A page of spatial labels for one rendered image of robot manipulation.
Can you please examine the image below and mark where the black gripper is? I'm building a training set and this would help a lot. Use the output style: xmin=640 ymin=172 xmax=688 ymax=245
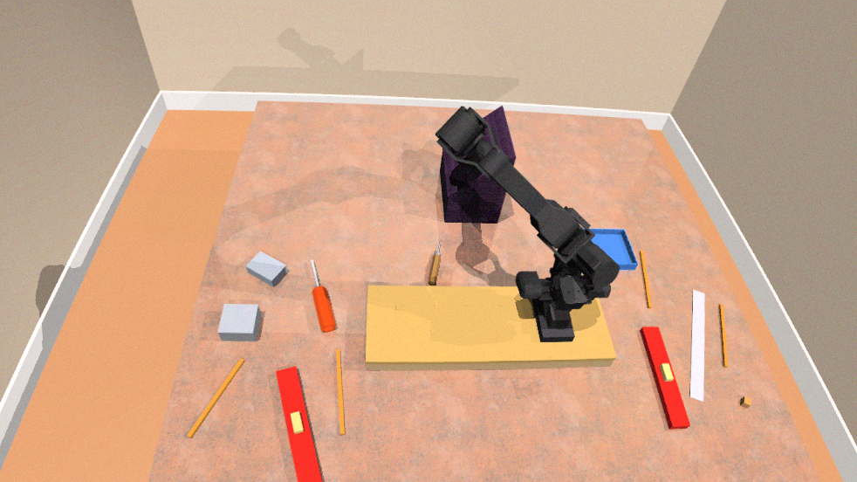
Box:
xmin=515 ymin=253 xmax=611 ymax=316

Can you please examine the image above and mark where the red flat bar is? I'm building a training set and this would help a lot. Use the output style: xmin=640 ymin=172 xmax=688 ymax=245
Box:
xmin=640 ymin=327 xmax=690 ymax=430
xmin=276 ymin=366 xmax=322 ymax=482

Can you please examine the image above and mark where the orange thin rod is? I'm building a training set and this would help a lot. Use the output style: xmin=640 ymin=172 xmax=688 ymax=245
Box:
xmin=640 ymin=251 xmax=652 ymax=308
xmin=719 ymin=304 xmax=728 ymax=368
xmin=188 ymin=358 xmax=244 ymax=438
xmin=336 ymin=349 xmax=345 ymax=435

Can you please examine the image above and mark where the orange-handled awl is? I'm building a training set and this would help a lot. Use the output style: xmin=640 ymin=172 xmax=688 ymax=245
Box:
xmin=311 ymin=259 xmax=336 ymax=333

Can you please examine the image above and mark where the white flat strip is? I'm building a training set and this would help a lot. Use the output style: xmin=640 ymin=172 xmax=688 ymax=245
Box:
xmin=689 ymin=290 xmax=705 ymax=402

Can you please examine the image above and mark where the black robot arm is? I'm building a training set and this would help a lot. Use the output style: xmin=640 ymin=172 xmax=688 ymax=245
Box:
xmin=435 ymin=106 xmax=620 ymax=310

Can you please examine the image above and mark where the blue shallow tray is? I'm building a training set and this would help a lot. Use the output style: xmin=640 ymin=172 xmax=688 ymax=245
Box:
xmin=590 ymin=229 xmax=638 ymax=270

